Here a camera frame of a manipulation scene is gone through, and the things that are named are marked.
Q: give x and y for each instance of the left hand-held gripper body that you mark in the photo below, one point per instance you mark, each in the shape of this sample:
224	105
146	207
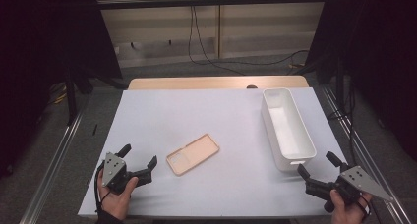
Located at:
114	168

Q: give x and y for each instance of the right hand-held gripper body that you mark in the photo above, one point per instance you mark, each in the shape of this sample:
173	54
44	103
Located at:
360	181

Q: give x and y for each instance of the beige phone case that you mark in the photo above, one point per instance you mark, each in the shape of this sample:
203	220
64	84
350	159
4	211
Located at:
193	155

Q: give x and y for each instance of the white plastic bin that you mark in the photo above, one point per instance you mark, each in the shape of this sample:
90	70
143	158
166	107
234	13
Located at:
288	129

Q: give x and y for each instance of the person's left hand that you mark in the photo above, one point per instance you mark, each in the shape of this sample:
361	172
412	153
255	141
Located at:
114	202

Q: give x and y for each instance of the person's right hand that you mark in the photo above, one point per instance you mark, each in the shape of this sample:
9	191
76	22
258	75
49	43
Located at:
349	214

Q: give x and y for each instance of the small black stick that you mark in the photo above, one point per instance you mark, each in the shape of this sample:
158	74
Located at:
95	129

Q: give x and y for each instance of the black metal stand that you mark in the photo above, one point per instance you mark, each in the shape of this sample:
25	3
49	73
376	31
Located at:
71	99

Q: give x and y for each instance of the white table cover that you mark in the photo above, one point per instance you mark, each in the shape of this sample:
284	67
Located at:
196	112

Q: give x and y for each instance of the wooden table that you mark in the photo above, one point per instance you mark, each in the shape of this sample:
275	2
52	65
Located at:
196	82

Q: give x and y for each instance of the dark table grommet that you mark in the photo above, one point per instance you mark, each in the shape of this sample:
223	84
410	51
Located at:
251	86

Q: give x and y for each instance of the dark curtain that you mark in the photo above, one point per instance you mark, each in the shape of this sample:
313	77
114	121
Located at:
377	53
42	53

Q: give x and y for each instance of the black horizontal bar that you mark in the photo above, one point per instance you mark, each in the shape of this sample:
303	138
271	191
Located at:
196	2

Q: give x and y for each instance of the metal floor rail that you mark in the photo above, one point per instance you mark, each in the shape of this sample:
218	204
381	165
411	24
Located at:
367	152
52	171

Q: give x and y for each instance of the wooden wall trim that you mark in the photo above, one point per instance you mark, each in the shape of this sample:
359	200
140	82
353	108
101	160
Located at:
218	24

